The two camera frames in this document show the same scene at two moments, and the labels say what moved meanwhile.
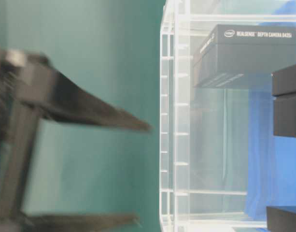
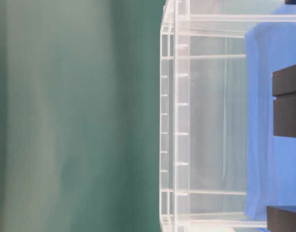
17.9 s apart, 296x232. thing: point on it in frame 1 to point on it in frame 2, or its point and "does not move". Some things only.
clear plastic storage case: x=219 y=167 does not move
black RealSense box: x=284 y=218 does not move
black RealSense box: x=244 y=56 to x=292 y=2
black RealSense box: x=287 y=90 does not move
